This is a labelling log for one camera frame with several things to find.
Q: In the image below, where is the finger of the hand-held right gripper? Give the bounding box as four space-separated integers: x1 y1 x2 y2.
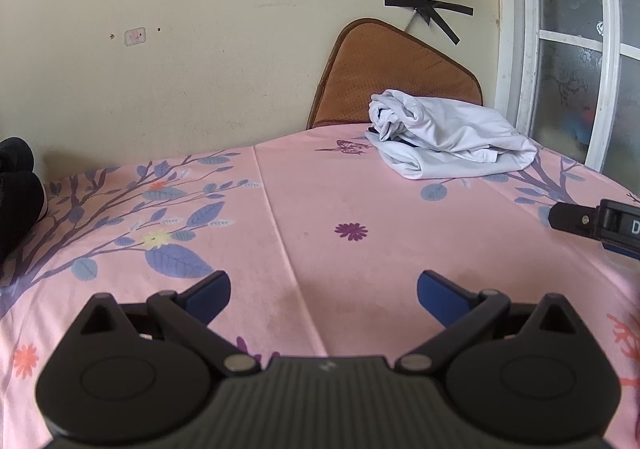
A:
548 202 601 239
601 238 640 261

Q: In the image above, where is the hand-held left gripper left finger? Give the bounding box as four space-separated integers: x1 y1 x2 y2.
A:
80 270 261 375

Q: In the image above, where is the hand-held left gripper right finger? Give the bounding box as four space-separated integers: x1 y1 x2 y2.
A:
395 270 576 375

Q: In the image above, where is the white printed t-shirt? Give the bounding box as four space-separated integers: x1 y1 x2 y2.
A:
366 89 539 181

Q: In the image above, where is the pink floral bedsheet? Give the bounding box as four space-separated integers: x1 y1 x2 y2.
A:
0 122 640 449

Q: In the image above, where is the black knit garment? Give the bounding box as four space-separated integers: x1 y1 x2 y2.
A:
0 170 49 266

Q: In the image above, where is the brown perforated mat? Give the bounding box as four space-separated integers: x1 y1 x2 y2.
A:
306 18 484 130

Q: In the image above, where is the black fleece garment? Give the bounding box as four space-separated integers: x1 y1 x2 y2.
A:
0 136 35 176

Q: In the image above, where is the black tape cross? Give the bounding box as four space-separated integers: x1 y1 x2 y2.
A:
384 0 475 46

